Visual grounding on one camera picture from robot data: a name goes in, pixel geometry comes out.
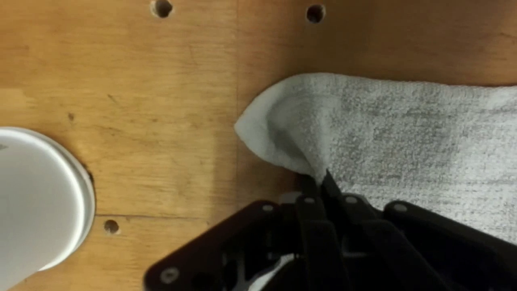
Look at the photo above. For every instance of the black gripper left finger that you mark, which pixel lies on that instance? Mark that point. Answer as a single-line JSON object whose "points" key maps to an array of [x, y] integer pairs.
{"points": [[242, 252]]}

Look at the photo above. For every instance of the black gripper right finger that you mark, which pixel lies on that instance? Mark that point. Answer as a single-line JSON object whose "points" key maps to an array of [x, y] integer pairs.
{"points": [[420, 248]]}

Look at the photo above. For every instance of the white terry towel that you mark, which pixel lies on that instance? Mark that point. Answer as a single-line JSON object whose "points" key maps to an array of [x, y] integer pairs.
{"points": [[409, 146]]}

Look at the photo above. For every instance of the white paper cup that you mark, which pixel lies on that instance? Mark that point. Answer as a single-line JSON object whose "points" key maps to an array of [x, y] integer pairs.
{"points": [[37, 199]]}

